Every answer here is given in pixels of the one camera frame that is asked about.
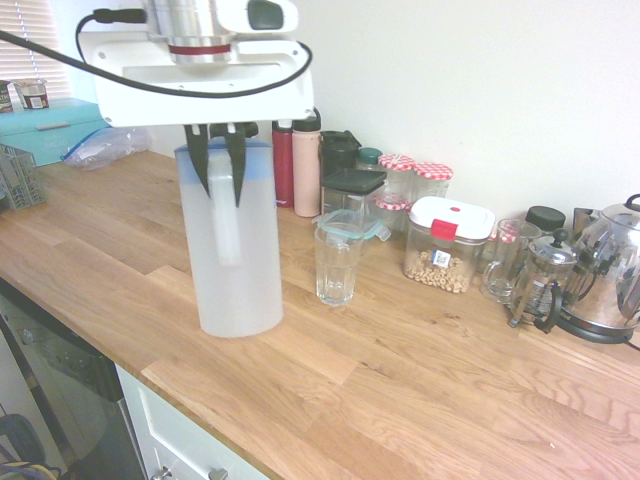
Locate jar with green lid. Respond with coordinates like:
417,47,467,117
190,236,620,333
355,146,384,172

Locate white cabinet drawer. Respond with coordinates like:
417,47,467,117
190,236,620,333
115,363,274,480

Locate yogurt cup dark label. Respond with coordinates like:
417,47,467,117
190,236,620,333
11,77,52,111

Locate clear canister square black lid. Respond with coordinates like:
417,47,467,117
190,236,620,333
320,168,388,222

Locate red water bottle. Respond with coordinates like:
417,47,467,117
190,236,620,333
271,119,296,209

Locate jar red checked lid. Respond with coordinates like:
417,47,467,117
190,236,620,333
373,195,413,234
487,222,522,247
377,153,418,202
411,161,455,201

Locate shiny steel kettle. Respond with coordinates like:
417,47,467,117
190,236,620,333
556,193,640,345

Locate cereal container white red lid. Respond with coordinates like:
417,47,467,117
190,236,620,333
401,195,497,296

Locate grey plastic basket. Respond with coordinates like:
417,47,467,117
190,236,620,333
0,143,48,212

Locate translucent pitcher with blue lid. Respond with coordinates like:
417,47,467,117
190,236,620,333
173,138,286,339

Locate clear glass mug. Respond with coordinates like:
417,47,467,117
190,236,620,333
480,217,543,305

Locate black camera cable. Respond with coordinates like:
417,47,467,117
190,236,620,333
0,8,314,98

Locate black dishwasher front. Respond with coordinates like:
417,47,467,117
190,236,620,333
0,276,147,480

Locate pink water bottle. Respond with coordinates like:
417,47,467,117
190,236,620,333
291,110,323,219

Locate glass french press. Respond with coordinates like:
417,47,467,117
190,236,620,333
508,228,580,335

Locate clear faceted drinking glass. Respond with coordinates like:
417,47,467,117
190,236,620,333
313,226,366,308

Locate bundle of floor cables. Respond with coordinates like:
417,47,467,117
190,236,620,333
0,412,63,480

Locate teal bread box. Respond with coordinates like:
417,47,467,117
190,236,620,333
0,96,115,169

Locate window blinds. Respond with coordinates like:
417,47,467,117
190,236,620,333
0,0,70,97

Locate glass container teal clip lid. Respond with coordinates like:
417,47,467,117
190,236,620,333
311,209,393,245

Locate clear zip plastic bag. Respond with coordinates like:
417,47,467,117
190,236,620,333
60,126,153,172

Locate jar with black lid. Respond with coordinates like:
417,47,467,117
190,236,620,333
524,205,568,237

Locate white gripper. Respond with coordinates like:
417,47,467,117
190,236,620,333
78,28,317,209

